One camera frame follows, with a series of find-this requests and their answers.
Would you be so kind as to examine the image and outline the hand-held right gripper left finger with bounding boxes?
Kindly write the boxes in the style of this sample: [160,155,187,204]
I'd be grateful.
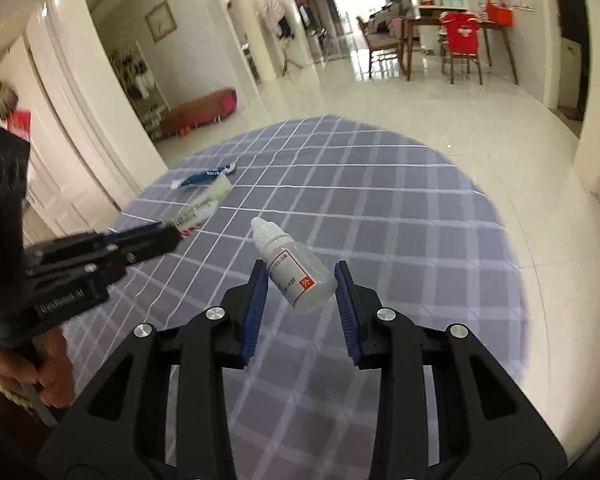
[39,259,270,480]

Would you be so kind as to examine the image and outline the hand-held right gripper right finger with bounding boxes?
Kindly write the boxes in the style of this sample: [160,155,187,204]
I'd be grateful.
[334,260,568,480]

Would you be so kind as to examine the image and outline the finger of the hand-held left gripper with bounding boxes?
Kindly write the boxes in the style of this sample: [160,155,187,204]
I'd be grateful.
[106,231,182,269]
[96,222,174,252]

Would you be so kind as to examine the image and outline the white dropper bottle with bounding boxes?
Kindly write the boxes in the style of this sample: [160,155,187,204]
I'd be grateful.
[250,216,339,313]

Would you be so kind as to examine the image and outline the green white checked sachet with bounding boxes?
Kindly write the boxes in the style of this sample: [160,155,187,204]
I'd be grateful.
[162,175,233,237]

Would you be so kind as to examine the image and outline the person's left hand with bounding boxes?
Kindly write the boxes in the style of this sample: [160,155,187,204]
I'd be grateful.
[30,332,77,409]

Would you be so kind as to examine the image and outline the grey grid tablecloth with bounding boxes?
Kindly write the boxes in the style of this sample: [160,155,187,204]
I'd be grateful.
[62,116,528,480]

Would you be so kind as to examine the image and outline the blue plastic wrapper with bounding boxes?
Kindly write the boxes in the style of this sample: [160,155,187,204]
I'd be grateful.
[170,162,239,190]

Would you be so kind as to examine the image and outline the brown padded bench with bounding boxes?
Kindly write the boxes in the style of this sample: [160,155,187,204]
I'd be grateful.
[160,87,238,136]

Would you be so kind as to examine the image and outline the white shoe rack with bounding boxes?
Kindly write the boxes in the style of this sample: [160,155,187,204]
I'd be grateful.
[111,42,171,139]

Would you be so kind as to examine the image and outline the red door decoration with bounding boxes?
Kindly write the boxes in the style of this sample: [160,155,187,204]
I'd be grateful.
[7,110,33,141]

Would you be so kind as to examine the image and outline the dried leaf door hanging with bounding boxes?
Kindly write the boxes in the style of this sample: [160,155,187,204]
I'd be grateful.
[0,72,19,112]

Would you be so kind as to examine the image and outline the wooden tripod stand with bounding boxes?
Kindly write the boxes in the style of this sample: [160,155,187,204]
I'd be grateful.
[279,35,304,77]

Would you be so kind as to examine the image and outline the hanging clothes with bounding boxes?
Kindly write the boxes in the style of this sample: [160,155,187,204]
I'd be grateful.
[260,0,294,41]

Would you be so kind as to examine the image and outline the wooden dining chair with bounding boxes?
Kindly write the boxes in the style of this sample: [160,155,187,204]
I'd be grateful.
[356,14,406,80]

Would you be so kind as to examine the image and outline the chair with red cover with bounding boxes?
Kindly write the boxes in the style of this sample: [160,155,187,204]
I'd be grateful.
[440,10,484,86]

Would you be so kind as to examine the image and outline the wooden dining table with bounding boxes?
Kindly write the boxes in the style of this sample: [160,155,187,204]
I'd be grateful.
[402,7,519,86]

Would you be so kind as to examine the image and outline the red tote bag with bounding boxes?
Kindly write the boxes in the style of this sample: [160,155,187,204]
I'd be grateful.
[485,0,514,28]

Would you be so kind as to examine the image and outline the pale wrist bracelet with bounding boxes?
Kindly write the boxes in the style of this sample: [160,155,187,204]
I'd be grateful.
[0,337,35,412]

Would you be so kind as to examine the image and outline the framed wall picture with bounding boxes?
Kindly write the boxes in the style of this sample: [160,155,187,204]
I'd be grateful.
[145,0,177,44]

